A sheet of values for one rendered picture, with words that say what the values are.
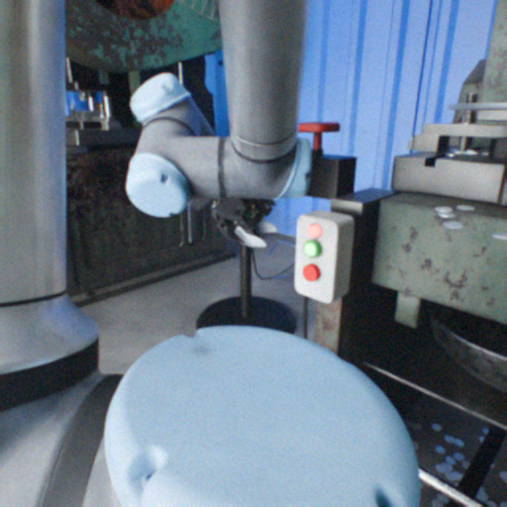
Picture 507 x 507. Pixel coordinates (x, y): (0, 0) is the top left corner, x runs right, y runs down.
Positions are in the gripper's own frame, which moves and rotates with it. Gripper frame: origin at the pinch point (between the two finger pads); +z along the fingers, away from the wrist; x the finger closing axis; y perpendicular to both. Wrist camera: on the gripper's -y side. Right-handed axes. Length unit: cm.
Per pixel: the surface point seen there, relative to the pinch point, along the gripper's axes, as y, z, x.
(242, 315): -47, 64, -1
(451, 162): 28.7, -2.7, 21.2
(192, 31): -88, -5, 79
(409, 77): -36, 62, 133
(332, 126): 11.6, -12.3, 18.7
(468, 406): 38.5, 24.6, -7.2
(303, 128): 8.0, -14.2, 16.0
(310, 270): 17.5, -4.7, -4.9
